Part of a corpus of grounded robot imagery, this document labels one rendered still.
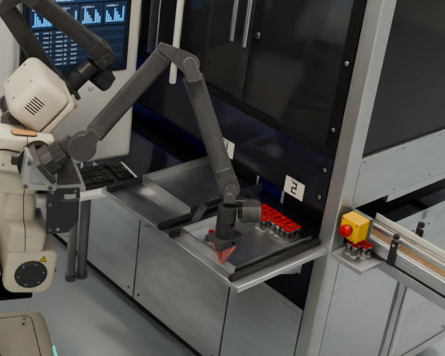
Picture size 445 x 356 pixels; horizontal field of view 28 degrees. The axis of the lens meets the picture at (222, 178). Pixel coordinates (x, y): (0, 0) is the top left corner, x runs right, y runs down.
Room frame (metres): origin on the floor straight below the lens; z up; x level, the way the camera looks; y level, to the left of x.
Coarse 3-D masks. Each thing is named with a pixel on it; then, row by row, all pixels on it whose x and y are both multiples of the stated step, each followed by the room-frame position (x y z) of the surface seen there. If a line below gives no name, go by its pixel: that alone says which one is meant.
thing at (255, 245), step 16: (192, 224) 2.45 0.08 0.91; (208, 224) 2.50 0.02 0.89; (240, 224) 2.54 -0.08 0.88; (192, 240) 2.38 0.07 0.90; (240, 240) 2.44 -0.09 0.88; (256, 240) 2.46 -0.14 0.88; (272, 240) 2.47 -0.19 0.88; (304, 240) 2.46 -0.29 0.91; (208, 256) 2.32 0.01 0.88; (240, 256) 2.35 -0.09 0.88; (256, 256) 2.36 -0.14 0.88
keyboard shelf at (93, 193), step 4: (124, 164) 3.00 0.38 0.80; (128, 168) 2.97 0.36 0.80; (132, 172) 2.94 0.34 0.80; (136, 176) 2.92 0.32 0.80; (100, 188) 2.79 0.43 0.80; (80, 192) 2.74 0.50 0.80; (84, 192) 2.74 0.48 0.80; (88, 192) 2.75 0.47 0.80; (92, 192) 2.75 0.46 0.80; (96, 192) 2.76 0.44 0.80; (100, 192) 2.76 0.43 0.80; (84, 196) 2.72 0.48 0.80; (88, 196) 2.73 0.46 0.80; (92, 196) 2.74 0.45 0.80; (96, 196) 2.75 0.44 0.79; (100, 196) 2.76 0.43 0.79; (104, 196) 2.77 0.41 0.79; (80, 200) 2.71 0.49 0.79; (84, 200) 2.72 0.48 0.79; (40, 208) 2.62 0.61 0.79
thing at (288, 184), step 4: (288, 176) 2.61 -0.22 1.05; (288, 180) 2.61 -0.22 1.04; (292, 180) 2.60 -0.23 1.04; (288, 184) 2.61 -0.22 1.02; (292, 184) 2.60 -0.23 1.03; (300, 184) 2.58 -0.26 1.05; (284, 188) 2.62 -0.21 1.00; (288, 188) 2.61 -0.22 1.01; (300, 188) 2.57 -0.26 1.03; (288, 192) 2.61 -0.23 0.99; (296, 192) 2.58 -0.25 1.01; (300, 192) 2.57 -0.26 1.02; (296, 196) 2.58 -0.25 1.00; (300, 196) 2.57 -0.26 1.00; (300, 200) 2.57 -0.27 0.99
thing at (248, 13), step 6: (252, 0) 2.74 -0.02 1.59; (252, 6) 2.74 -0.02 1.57; (246, 12) 2.74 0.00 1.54; (246, 18) 2.74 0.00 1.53; (246, 24) 2.74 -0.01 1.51; (246, 30) 2.73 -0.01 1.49; (246, 36) 2.73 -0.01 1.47; (252, 36) 2.76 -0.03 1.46; (258, 36) 2.78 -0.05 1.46; (246, 42) 2.74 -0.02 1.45
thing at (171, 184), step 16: (192, 160) 2.89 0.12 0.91; (208, 160) 2.95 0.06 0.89; (144, 176) 2.73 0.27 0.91; (160, 176) 2.79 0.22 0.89; (176, 176) 2.82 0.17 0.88; (192, 176) 2.84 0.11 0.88; (208, 176) 2.85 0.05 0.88; (160, 192) 2.66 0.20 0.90; (176, 192) 2.70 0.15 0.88; (192, 192) 2.72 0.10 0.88; (208, 192) 2.73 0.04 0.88; (240, 192) 2.72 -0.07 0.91; (256, 192) 2.78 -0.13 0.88; (192, 208) 2.56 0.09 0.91
